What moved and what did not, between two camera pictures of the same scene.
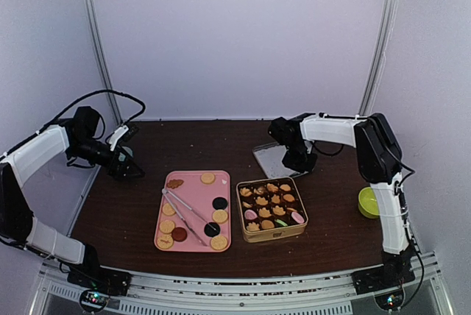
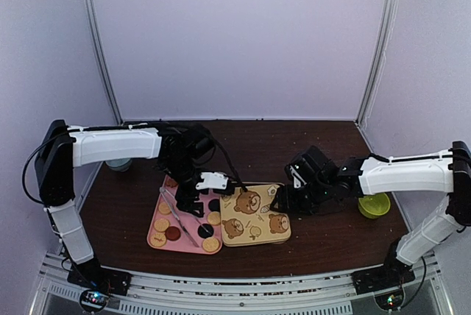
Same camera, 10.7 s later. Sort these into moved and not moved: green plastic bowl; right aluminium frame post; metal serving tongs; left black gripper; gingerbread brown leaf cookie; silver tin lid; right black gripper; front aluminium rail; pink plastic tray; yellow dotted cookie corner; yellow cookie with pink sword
Moved: right black gripper; metal serving tongs; left black gripper; silver tin lid; yellow dotted cookie corner; yellow cookie with pink sword
Not moved: front aluminium rail; pink plastic tray; gingerbread brown leaf cookie; right aluminium frame post; green plastic bowl
